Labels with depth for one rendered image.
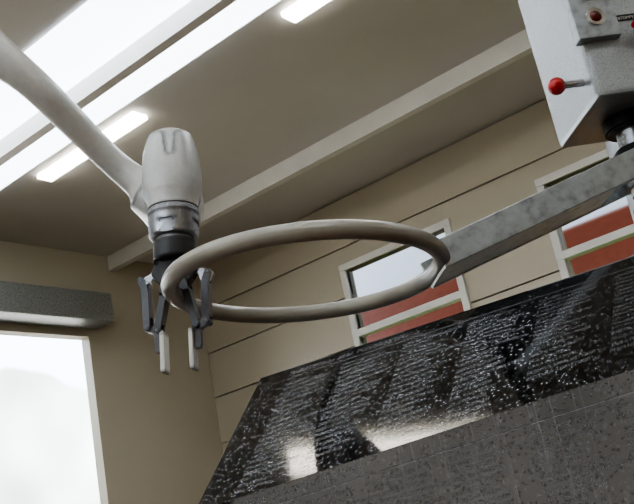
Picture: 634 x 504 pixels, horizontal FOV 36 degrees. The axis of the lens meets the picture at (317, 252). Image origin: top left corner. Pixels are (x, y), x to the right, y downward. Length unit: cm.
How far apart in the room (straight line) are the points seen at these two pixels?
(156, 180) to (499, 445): 74
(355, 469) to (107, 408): 838
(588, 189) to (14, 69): 105
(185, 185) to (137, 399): 845
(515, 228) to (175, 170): 60
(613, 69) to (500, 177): 710
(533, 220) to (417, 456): 46
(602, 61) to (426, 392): 66
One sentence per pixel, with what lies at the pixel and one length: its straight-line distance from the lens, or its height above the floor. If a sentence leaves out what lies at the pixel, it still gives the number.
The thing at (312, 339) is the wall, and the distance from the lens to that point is 992.
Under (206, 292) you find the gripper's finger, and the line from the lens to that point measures 168.
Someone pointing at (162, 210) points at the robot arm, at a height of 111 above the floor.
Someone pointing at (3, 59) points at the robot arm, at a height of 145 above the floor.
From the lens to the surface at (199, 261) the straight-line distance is 149.
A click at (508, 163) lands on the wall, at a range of 887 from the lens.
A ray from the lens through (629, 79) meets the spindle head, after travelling 181.
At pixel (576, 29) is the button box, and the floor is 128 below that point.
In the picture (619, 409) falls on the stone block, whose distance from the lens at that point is 141.
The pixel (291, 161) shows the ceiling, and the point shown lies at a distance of 872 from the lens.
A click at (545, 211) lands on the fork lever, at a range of 171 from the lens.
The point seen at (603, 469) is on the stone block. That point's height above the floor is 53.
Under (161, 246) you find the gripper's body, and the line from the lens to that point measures 170.
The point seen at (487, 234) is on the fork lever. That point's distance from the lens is 166.
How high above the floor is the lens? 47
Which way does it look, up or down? 18 degrees up
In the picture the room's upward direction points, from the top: 11 degrees counter-clockwise
